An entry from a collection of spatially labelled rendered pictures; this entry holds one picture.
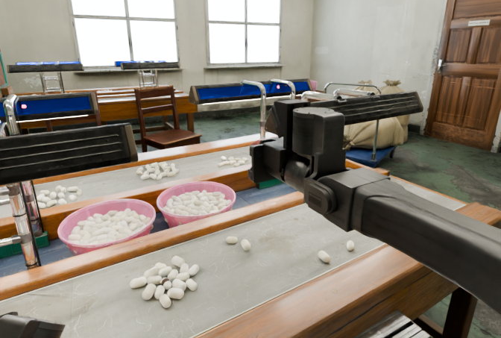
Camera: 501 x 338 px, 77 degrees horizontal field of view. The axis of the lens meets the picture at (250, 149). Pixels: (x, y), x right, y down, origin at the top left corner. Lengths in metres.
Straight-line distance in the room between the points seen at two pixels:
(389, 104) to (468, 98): 4.04
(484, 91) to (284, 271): 4.46
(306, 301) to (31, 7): 5.40
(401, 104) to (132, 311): 0.98
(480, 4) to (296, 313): 4.78
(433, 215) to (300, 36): 6.82
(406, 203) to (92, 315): 0.64
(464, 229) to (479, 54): 4.77
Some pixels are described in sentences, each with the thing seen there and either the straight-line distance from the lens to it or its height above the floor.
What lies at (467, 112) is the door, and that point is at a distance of 5.14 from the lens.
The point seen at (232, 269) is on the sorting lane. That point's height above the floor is 0.74.
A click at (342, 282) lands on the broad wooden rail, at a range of 0.78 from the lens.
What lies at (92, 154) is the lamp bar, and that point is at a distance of 0.65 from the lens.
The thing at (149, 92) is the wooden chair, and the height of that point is 0.86.
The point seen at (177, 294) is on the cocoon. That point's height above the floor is 0.76.
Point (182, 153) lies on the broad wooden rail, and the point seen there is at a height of 0.76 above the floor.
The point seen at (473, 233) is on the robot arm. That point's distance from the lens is 0.34.
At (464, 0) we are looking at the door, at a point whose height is 1.84.
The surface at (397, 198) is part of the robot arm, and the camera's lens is 0.37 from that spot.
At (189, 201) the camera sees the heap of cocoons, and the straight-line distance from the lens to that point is 1.15.
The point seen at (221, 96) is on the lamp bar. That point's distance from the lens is 1.33.
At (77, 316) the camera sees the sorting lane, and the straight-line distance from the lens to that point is 0.80.
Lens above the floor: 1.25
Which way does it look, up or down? 18 degrees down
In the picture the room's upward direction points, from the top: straight up
